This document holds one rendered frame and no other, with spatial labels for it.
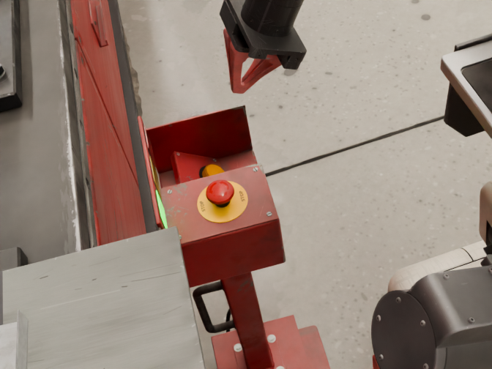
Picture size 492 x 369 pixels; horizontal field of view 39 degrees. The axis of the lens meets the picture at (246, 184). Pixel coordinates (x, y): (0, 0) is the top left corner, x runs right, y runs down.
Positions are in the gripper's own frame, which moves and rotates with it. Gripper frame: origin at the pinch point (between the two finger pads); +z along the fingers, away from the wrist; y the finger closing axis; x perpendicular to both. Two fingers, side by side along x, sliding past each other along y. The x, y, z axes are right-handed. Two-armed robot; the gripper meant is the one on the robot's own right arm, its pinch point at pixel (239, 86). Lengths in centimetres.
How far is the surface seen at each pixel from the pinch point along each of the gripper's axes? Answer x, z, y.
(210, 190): 2.8, 19.6, -1.3
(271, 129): 64, 79, -79
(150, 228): 24, 94, -55
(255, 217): 8.2, 20.1, 3.3
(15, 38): -19.9, 20.9, -34.2
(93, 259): -18.3, 8.9, 17.2
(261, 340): 29, 67, -3
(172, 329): -13.3, 6.3, 27.3
